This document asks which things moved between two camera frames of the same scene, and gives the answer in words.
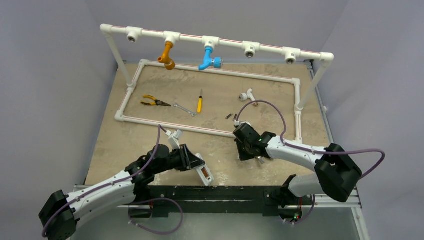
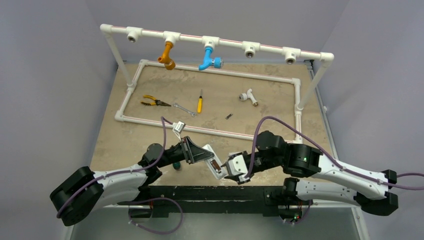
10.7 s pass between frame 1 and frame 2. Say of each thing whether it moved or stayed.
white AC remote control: moved
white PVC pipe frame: stayed
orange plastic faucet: stayed
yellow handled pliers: stayed
